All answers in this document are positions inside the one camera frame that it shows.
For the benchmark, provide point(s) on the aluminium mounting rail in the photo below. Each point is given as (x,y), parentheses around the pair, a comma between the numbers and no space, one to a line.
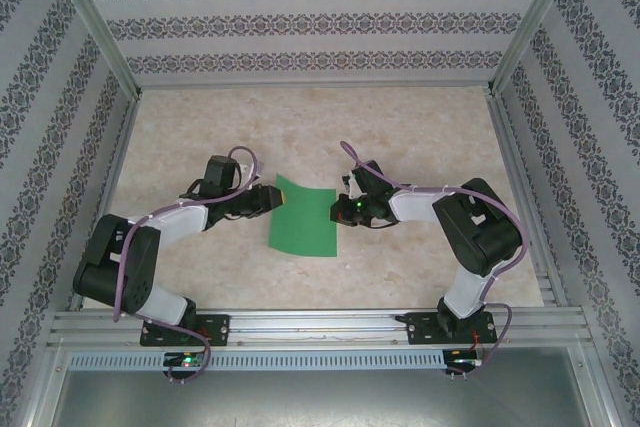
(320,329)

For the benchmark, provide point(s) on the grey sheet metal tray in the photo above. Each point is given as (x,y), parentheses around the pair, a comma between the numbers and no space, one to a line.
(320,402)

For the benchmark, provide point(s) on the aluminium frame post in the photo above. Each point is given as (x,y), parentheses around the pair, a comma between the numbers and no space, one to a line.
(97,22)
(532,22)

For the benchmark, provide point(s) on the green paper sheet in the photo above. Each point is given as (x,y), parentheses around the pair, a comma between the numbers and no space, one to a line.
(305,222)

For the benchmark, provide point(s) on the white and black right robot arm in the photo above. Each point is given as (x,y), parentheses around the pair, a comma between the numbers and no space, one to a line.
(480,232)

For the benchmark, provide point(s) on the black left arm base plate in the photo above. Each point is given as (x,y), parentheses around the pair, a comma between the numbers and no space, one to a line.
(217,328)

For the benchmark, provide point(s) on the controller board with green light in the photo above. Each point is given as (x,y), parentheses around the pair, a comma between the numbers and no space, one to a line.
(187,361)
(462,361)

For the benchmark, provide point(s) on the aluminium side rail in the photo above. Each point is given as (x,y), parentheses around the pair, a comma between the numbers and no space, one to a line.
(525,197)
(108,197)

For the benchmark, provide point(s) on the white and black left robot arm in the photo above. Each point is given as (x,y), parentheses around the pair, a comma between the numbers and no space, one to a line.
(130,267)

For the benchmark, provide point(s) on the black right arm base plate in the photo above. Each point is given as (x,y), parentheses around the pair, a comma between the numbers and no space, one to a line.
(422,329)

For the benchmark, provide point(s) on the aluminium wall base bar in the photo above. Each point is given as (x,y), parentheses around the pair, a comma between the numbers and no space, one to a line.
(315,83)

